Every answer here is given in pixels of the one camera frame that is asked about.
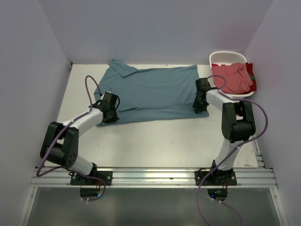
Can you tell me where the teal blue t shirt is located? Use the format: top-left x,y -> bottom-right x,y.
94,60 -> 209,125

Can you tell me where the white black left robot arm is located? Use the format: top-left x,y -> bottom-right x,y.
37,92 -> 120,185

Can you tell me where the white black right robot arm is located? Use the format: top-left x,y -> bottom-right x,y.
192,78 -> 256,185

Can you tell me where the pink t shirt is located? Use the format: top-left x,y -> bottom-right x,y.
211,63 -> 253,95

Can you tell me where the white perforated laundry basket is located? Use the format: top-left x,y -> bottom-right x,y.
209,51 -> 254,99

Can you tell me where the red green patterned cloth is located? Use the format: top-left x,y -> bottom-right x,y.
246,63 -> 257,94

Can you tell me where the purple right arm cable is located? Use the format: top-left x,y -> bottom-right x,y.
197,75 -> 269,226

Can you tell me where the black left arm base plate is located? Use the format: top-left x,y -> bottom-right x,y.
68,171 -> 113,186

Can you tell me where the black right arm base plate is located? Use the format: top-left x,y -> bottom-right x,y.
194,168 -> 238,186

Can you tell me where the aluminium table edge rail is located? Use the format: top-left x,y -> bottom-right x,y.
30,168 -> 277,188

